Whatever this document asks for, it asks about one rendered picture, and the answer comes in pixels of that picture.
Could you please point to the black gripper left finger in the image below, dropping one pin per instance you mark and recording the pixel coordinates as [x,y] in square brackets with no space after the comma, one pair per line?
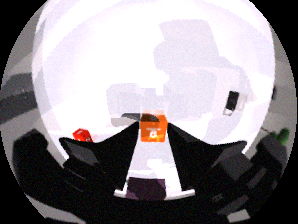
[112,156]

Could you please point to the orange block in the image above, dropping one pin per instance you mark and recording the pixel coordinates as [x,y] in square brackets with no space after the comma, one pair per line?
[153,128]

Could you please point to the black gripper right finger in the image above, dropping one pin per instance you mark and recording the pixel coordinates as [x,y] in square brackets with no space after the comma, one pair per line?
[194,158]

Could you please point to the red block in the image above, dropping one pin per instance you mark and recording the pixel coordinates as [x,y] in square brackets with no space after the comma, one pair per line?
[82,134]

